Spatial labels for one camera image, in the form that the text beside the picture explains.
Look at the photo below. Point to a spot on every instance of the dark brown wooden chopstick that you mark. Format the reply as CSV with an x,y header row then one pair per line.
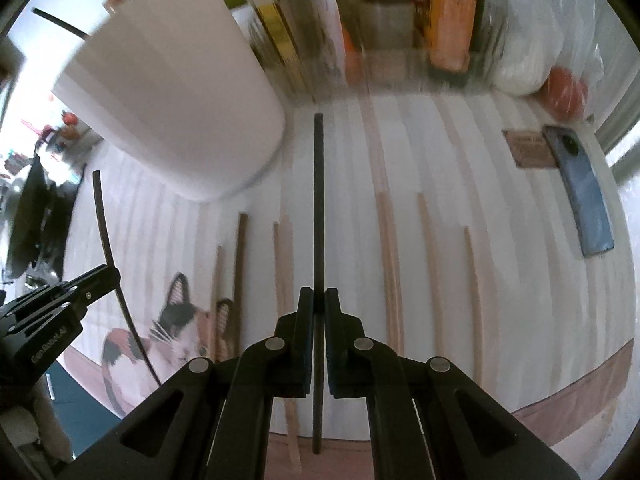
x,y
240,270

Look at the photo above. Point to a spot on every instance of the blue smartphone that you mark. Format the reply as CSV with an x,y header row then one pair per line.
x,y
582,195

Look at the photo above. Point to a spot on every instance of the clear plastic bag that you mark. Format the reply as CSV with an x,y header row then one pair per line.
x,y
595,35

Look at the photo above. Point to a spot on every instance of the orange packet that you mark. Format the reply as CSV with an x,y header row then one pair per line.
x,y
450,15

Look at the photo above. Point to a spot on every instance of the white plastic bag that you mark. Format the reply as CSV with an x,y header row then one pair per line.
x,y
520,65

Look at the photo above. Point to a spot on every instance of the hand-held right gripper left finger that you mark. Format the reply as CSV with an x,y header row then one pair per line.
x,y
305,345

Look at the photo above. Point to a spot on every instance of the black chopstick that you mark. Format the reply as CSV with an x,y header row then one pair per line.
x,y
60,22
102,230
318,210

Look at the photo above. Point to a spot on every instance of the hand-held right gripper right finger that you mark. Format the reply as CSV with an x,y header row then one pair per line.
x,y
335,345

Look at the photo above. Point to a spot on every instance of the brown jar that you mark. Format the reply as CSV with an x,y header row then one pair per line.
x,y
385,15

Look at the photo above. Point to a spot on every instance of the cream utensil holder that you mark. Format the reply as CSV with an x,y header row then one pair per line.
x,y
170,85

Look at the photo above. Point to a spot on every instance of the white packet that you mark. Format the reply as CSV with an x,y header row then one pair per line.
x,y
325,20

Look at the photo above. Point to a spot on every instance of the small brown card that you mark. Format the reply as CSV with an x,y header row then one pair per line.
x,y
530,150

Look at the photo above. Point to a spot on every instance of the yellow packet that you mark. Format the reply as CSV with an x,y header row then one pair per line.
x,y
277,30

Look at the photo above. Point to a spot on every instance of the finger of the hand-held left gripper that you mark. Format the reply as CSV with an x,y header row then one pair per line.
x,y
40,310
100,282

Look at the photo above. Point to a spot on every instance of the colourful small ornaments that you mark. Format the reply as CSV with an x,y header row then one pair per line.
x,y
60,130

